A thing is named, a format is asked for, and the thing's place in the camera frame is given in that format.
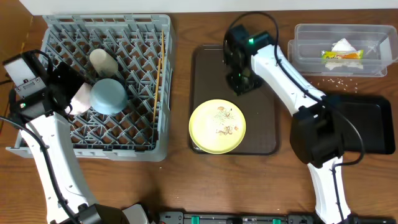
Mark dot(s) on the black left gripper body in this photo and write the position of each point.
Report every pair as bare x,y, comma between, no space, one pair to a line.
68,90

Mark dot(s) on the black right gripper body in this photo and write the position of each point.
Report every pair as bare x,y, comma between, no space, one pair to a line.
235,81

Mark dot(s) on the white cup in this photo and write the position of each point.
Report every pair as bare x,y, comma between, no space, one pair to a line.
103,63

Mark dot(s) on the light blue bowl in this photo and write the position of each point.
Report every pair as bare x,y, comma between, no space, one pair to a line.
108,97

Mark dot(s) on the rice and food scraps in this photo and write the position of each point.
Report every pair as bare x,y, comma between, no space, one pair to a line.
224,121

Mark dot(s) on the yellow plate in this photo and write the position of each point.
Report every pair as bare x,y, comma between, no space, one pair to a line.
202,131

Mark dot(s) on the yellow snack wrapper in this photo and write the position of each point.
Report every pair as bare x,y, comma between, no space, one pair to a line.
355,55

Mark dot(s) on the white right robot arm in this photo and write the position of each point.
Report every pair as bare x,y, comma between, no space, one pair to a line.
321,136

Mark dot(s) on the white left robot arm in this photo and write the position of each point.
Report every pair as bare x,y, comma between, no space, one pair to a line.
39,105

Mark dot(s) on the dark brown serving tray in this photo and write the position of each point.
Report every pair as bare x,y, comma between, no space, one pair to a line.
259,106

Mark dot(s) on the clear plastic bin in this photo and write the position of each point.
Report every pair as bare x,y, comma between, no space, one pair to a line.
377,42

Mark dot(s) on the grey dish rack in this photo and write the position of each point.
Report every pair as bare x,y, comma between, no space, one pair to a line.
134,41

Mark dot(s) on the white crumpled napkin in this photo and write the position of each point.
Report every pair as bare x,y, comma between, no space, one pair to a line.
342,46

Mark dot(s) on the black tray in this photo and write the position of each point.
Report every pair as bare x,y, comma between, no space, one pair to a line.
371,115

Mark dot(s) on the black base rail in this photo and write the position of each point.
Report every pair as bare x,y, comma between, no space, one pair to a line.
188,218

